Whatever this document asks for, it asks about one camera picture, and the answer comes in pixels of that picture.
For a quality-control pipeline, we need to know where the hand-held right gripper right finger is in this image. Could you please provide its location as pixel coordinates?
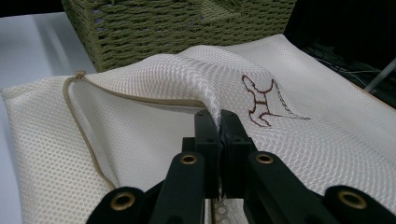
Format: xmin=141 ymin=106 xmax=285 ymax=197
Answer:
xmin=219 ymin=108 xmax=260 ymax=201

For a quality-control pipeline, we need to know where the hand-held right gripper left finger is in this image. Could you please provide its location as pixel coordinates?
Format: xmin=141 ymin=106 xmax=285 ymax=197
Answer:
xmin=181 ymin=108 xmax=223 ymax=201

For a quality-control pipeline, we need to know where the white mesh laundry bag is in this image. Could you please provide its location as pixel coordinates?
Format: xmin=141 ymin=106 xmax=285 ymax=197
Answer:
xmin=0 ymin=33 xmax=396 ymax=224

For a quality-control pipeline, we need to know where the green woven basket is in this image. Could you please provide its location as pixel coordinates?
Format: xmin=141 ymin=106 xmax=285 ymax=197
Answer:
xmin=60 ymin=0 xmax=299 ymax=74

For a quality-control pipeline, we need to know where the grey metal stand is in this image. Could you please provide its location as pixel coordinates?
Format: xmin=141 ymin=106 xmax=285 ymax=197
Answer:
xmin=363 ymin=57 xmax=396 ymax=93

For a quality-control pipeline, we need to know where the tangle of floor cables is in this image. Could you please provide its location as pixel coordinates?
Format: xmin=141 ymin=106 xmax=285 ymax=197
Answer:
xmin=303 ymin=45 xmax=396 ymax=94

